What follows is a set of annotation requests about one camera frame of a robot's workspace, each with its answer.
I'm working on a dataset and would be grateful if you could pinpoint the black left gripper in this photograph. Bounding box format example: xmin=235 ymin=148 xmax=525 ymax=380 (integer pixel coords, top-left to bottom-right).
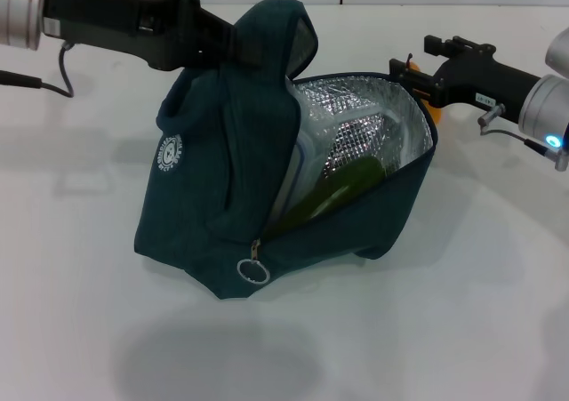
xmin=41 ymin=0 xmax=268 ymax=72

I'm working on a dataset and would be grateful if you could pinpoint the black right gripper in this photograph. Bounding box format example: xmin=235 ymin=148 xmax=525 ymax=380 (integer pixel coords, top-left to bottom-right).
xmin=388 ymin=33 xmax=544 ymax=125

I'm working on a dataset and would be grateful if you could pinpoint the yellow orange pear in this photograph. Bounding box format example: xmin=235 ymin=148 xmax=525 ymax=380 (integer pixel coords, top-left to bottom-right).
xmin=406 ymin=52 xmax=442 ymax=127

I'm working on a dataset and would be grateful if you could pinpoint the clear plastic food container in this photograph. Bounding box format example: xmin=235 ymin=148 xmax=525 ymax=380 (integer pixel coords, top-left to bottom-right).
xmin=270 ymin=101 xmax=415 ymax=218

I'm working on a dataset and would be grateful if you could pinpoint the dark teal insulated lunch bag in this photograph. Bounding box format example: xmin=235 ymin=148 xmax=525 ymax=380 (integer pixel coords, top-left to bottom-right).
xmin=132 ymin=0 xmax=440 ymax=303

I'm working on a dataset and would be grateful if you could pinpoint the green cucumber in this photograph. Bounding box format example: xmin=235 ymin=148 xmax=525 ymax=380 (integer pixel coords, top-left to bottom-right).
xmin=268 ymin=156 xmax=387 ymax=238

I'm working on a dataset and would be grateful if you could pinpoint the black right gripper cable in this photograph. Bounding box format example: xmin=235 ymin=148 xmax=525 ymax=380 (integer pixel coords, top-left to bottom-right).
xmin=477 ymin=101 xmax=562 ymax=154

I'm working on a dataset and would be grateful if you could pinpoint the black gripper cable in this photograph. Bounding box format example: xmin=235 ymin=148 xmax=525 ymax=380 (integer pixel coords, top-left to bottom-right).
xmin=477 ymin=101 xmax=562 ymax=154
xmin=0 ymin=39 xmax=76 ymax=99

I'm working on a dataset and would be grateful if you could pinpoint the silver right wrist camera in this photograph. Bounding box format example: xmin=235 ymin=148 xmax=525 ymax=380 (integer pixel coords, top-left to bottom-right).
xmin=545 ymin=26 xmax=569 ymax=68

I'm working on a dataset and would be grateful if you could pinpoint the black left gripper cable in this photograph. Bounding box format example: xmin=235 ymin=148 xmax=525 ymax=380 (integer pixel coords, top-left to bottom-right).
xmin=0 ymin=39 xmax=76 ymax=99

